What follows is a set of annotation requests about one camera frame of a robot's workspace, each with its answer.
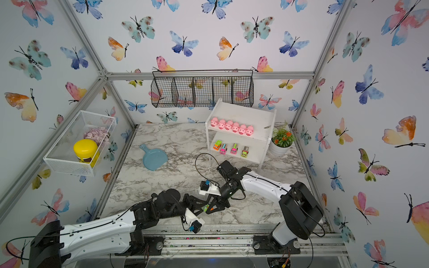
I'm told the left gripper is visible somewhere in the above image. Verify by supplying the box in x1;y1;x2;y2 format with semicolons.
158;194;208;221

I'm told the pink teal toy bus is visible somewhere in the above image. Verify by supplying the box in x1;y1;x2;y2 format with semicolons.
220;144;227;155

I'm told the pink toy car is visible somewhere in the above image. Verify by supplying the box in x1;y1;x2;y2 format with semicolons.
230;143;238;155

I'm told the orange green toy car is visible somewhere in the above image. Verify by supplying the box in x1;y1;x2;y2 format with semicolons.
213;140;222;151

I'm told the pink pig toy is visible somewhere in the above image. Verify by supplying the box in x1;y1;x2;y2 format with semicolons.
238;124;247;135
210;117;219;127
218;119;226;130
225;121;233;131
231;122;240;133

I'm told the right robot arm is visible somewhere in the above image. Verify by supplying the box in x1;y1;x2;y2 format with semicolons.
200;161;324;252

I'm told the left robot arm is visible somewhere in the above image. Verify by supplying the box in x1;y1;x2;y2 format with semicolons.
29;189;213;268

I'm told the teal plastic paddle plate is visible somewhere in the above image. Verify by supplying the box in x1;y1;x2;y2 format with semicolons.
140;144;168;171

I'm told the white two-tier shelf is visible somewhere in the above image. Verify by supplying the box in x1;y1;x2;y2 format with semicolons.
205;98;277;169

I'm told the potted plant with flowers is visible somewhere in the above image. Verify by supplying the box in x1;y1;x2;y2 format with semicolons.
269;125;296;157

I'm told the pink round chips pile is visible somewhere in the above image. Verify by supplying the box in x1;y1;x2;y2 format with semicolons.
83;127;110;146

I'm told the yellow lidded jar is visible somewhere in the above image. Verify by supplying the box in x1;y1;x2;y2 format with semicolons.
73;139;99;168

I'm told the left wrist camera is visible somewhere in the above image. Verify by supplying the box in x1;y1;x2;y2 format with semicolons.
184;208;205;234

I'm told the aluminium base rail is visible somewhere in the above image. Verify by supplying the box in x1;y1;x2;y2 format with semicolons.
66;224;349;265

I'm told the black wire wall basket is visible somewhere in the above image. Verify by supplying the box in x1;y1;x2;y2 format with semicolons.
149;69;254;108

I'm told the white mesh wall basket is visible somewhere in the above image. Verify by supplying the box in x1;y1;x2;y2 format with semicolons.
44;111;117;176

